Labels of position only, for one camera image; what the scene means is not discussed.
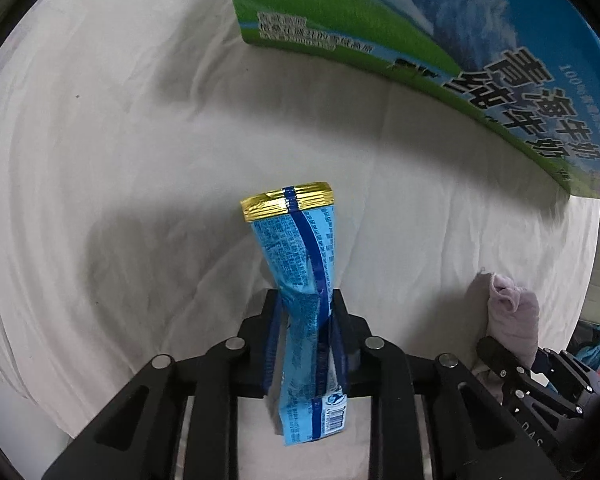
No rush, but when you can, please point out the blue long snack packet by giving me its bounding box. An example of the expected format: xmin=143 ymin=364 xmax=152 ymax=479
xmin=240 ymin=182 xmax=348 ymax=445

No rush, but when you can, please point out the pink rolled towel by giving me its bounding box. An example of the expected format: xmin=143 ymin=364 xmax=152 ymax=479
xmin=486 ymin=273 xmax=540 ymax=368

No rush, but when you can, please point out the open cardboard box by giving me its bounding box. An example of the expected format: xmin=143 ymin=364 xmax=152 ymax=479
xmin=232 ymin=0 xmax=600 ymax=199

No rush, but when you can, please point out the white table cloth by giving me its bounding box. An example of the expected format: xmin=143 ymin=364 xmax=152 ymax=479
xmin=0 ymin=0 xmax=600 ymax=480

